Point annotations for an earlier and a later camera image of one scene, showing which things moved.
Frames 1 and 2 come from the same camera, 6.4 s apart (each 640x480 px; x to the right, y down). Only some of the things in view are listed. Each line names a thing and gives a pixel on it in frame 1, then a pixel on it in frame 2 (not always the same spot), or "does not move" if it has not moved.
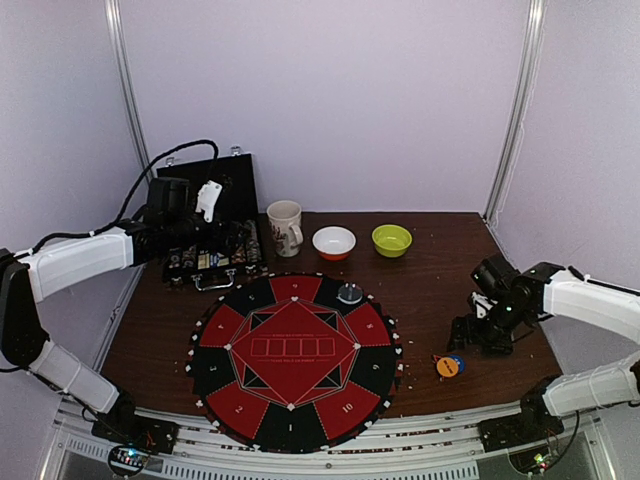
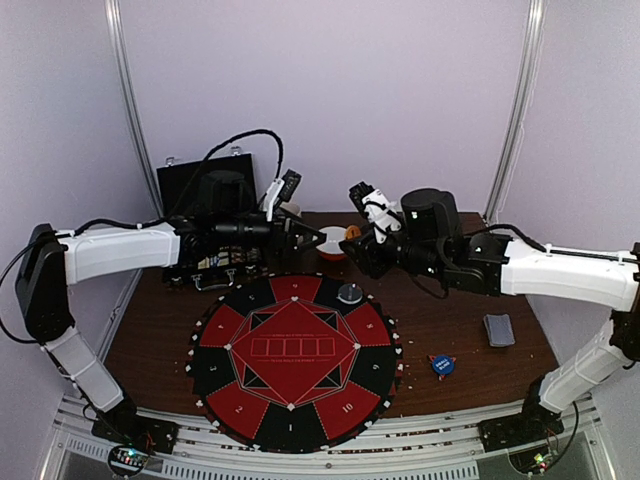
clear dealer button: x=349 y=293 does not move
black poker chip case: x=213 y=264 does not move
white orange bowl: x=334 y=243 does not move
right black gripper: x=473 y=326 to x=370 y=255
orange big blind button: x=447 y=367 to x=352 y=232
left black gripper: x=229 y=246 to x=285 y=240
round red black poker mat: x=283 y=364 does not move
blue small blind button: x=460 y=361 to x=443 y=364
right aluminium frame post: x=524 y=96 does not move
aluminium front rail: x=433 y=446 does not move
